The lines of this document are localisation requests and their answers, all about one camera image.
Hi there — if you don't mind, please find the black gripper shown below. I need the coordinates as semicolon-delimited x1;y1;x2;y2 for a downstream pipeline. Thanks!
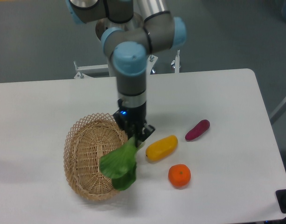
113;99;155;147

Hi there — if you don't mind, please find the green bok choy vegetable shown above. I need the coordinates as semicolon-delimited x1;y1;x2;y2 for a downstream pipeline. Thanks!
99;137;144;191

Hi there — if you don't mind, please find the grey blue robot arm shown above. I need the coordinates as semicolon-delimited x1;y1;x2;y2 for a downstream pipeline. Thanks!
66;0;187;146

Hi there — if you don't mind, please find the woven wicker basket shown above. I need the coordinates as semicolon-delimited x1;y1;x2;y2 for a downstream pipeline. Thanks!
63;113;127;201

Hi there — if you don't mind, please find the yellow mango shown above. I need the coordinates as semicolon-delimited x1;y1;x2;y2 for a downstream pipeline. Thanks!
146;135;178;162

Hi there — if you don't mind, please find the orange tangerine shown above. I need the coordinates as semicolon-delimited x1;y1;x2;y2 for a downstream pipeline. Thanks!
168;164;191;188

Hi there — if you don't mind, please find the purple sweet potato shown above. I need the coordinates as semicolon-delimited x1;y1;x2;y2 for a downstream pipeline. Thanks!
185;119;210;141

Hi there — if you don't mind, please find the black box at table edge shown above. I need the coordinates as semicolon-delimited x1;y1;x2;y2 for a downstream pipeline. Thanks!
275;189;286;214

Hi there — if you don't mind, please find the white frame leg right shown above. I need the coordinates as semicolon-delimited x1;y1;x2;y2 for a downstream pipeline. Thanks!
269;96;286;125

